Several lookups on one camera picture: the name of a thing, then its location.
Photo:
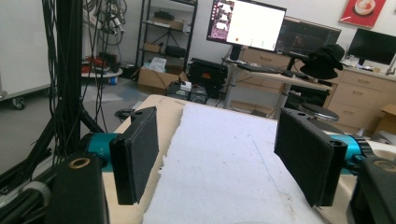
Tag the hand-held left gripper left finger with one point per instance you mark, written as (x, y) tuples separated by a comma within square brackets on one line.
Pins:
[(137, 155)]

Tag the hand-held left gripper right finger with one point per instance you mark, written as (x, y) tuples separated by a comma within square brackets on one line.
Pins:
[(306, 158)]

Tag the round black stool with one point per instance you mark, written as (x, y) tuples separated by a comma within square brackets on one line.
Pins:
[(319, 111)]

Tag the open cardboard box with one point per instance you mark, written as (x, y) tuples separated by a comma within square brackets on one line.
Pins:
[(158, 79)]

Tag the wooden drawer cabinet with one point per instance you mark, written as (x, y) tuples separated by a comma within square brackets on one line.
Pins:
[(358, 96)]

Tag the white foam mat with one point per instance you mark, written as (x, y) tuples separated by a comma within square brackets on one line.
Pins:
[(224, 168)]

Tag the light wooden desk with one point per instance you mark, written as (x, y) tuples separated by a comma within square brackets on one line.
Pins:
[(280, 77)]

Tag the small cardboard box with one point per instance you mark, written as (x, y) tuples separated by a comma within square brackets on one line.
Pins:
[(387, 119)]

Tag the black hat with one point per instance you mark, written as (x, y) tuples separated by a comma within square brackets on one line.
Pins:
[(323, 62)]

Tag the black keyboard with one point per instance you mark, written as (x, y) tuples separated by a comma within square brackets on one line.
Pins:
[(260, 68)]

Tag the black metal stand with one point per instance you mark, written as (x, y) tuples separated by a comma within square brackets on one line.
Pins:
[(69, 74)]

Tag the black equipment case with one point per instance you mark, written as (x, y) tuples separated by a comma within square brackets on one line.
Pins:
[(208, 74)]

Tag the dark wide computer monitor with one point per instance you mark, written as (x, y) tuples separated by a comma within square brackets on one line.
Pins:
[(308, 37)]

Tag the black metal shelf rack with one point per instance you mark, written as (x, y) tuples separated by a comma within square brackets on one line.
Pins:
[(168, 34)]

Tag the black unlit computer monitor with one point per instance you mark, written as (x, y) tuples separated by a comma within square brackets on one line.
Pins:
[(372, 46)]

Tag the lit computer monitor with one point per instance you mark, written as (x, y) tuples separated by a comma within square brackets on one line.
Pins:
[(249, 25)]

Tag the white board on casters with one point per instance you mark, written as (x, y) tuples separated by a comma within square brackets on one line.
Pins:
[(21, 46)]

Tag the red wall picture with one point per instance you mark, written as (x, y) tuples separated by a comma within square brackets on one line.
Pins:
[(362, 11)]

